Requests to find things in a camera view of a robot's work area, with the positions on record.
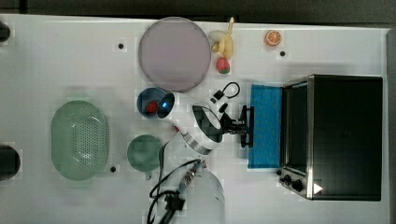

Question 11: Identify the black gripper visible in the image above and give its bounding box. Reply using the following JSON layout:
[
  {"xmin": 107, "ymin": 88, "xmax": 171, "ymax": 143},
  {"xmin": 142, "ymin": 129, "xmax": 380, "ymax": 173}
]
[{"xmin": 219, "ymin": 104, "xmax": 248, "ymax": 134}]

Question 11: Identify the black oven door handle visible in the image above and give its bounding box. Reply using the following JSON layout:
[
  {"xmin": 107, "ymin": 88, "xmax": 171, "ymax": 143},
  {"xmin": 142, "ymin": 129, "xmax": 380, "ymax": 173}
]
[{"xmin": 240, "ymin": 105, "xmax": 254, "ymax": 147}]

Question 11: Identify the blue oven door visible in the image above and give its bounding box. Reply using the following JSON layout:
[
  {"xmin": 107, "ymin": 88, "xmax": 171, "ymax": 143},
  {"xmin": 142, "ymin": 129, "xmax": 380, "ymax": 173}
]
[{"xmin": 247, "ymin": 85, "xmax": 282, "ymax": 169}]

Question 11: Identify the black toaster oven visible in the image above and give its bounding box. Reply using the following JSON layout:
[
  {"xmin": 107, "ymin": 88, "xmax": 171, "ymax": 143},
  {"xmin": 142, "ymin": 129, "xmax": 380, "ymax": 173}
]
[{"xmin": 277, "ymin": 75, "xmax": 383, "ymax": 202}]

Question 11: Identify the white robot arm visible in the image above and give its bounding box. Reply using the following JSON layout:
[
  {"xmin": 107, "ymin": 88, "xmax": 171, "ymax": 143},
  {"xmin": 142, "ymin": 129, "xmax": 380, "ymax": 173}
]
[{"xmin": 147, "ymin": 92, "xmax": 254, "ymax": 224}]

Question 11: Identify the red plush strawberry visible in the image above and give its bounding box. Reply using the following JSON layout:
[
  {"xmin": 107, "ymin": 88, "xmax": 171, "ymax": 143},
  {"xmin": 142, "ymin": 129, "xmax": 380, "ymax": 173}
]
[{"xmin": 216, "ymin": 57, "xmax": 231, "ymax": 74}]

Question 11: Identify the yellow plush banana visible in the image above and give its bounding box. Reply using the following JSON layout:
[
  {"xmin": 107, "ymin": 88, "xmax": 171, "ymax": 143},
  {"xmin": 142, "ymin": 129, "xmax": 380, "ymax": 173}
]
[{"xmin": 208, "ymin": 18, "xmax": 234, "ymax": 60}]

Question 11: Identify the small red strawberry toy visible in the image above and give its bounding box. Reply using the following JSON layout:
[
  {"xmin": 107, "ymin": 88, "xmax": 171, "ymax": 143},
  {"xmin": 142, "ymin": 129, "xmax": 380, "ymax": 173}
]
[{"xmin": 146, "ymin": 101, "xmax": 158, "ymax": 114}]

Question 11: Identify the blue small bowl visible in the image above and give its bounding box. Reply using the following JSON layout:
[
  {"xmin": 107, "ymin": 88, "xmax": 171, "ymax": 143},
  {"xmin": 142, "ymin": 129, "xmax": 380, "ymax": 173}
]
[{"xmin": 136, "ymin": 88, "xmax": 169, "ymax": 119}]

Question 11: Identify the orange slice toy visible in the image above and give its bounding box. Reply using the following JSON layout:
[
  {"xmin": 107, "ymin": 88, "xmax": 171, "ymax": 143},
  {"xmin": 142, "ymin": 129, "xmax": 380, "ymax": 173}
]
[{"xmin": 264, "ymin": 30, "xmax": 282, "ymax": 47}]

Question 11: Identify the lilac round plate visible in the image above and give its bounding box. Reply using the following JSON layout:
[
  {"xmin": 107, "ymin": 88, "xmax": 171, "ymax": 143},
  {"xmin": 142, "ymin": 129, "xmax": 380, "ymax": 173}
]
[{"xmin": 138, "ymin": 17, "xmax": 211, "ymax": 91}]

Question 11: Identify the green oval colander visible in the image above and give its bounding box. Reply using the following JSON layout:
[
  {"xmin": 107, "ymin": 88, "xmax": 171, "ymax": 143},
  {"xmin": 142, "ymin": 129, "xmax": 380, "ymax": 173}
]
[{"xmin": 50, "ymin": 100, "xmax": 109, "ymax": 181}]

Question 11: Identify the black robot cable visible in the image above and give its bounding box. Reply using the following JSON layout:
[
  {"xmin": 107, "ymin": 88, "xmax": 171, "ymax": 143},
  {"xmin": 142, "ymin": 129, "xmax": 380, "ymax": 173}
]
[{"xmin": 146, "ymin": 141, "xmax": 204, "ymax": 224}]

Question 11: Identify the green cup with handle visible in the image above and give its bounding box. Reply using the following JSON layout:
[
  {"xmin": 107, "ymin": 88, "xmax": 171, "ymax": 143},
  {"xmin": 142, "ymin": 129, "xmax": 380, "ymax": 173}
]
[{"xmin": 126, "ymin": 134, "xmax": 163, "ymax": 180}]

